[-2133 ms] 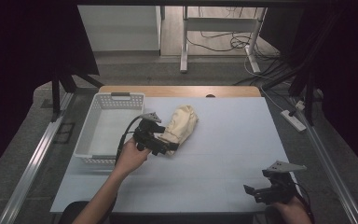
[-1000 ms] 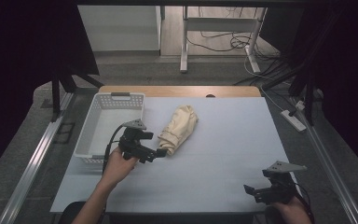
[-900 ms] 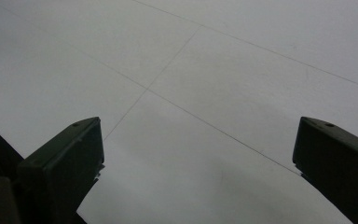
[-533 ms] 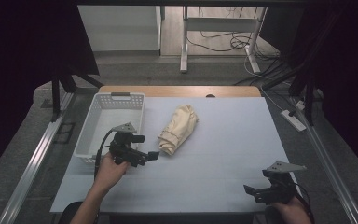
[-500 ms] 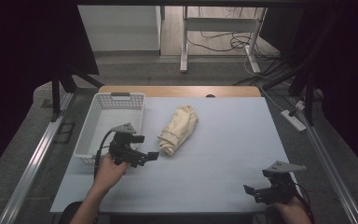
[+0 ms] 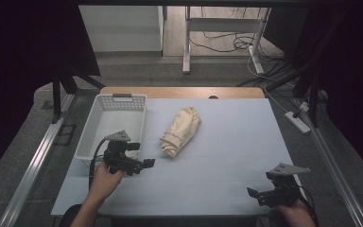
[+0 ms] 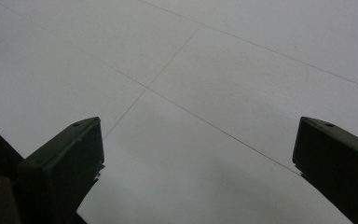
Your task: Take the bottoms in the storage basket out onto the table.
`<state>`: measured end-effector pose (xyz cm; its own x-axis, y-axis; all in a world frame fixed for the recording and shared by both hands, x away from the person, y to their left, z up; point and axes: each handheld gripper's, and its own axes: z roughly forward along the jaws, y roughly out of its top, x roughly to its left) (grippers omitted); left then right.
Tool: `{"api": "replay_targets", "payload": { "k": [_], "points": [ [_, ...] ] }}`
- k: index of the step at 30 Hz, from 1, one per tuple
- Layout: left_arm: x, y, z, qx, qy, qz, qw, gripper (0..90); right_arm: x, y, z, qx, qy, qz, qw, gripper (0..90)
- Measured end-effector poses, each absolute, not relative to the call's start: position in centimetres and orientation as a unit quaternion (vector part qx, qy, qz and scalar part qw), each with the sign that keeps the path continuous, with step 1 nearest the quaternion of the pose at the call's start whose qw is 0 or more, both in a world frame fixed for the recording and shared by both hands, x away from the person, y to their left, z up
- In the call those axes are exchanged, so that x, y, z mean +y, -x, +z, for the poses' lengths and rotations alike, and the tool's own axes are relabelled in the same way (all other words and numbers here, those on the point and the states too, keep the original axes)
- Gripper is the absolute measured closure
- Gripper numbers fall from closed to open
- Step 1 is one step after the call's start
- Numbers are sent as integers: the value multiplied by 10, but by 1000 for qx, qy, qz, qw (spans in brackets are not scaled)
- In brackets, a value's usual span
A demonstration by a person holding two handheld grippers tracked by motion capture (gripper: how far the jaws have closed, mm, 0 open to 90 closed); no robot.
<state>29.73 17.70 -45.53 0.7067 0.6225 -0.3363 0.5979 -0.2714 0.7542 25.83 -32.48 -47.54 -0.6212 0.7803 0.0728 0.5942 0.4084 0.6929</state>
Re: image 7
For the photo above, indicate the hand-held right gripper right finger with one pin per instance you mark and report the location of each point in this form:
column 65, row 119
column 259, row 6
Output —
column 338, row 168

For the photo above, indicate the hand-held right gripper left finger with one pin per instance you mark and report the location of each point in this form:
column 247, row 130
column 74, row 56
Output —
column 59, row 174

